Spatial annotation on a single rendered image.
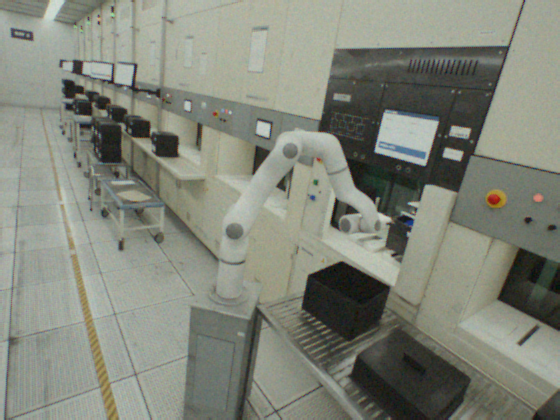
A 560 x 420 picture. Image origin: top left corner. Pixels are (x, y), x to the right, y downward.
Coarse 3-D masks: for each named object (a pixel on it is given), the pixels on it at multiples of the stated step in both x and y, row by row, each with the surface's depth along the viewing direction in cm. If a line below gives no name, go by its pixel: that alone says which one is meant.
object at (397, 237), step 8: (392, 216) 182; (400, 216) 184; (408, 216) 189; (400, 224) 175; (392, 232) 180; (400, 232) 176; (408, 232) 172; (392, 240) 181; (400, 240) 176; (392, 248) 182; (400, 248) 177; (392, 256) 183
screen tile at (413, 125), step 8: (408, 128) 146; (416, 128) 143; (424, 128) 140; (432, 128) 137; (408, 136) 147; (416, 136) 144; (424, 136) 140; (408, 144) 147; (416, 144) 144; (424, 144) 141
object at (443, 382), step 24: (408, 336) 125; (360, 360) 110; (384, 360) 111; (408, 360) 111; (432, 360) 114; (360, 384) 110; (384, 384) 103; (408, 384) 102; (432, 384) 103; (456, 384) 105; (384, 408) 103; (408, 408) 97; (432, 408) 95; (456, 408) 108
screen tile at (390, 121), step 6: (384, 120) 156; (390, 120) 153; (396, 120) 151; (390, 126) 154; (396, 126) 151; (402, 126) 149; (384, 132) 156; (390, 132) 154; (396, 132) 151; (402, 132) 149; (384, 138) 157; (390, 138) 154; (396, 138) 151
